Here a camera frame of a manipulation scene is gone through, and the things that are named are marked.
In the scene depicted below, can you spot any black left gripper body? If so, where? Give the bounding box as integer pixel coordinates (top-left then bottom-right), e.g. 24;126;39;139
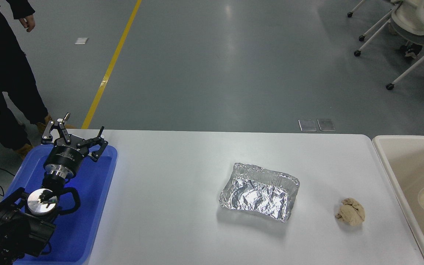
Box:
43;145;88;174

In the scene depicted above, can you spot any person's hand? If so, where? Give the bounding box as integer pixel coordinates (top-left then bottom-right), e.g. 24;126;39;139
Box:
19;16;36;33

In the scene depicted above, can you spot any large pale bin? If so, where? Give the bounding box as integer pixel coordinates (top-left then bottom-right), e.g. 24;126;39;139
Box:
372;134;424;265

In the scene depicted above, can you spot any blue plastic tray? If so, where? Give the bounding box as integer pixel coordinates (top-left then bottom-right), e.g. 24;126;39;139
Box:
0;144;118;265

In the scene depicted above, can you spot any crumpled tan paper ball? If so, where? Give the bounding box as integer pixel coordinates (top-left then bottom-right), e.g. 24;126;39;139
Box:
335;198;366;225

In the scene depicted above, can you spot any clear floor plate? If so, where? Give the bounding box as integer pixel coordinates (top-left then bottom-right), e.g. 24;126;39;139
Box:
298;119;317;132
317;119;336;132

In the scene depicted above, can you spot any silver foil tray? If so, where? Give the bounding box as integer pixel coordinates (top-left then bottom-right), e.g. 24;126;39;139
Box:
218;162;300;223

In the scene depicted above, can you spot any white office chair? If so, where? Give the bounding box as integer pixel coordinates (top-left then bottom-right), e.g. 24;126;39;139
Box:
347;0;424;91

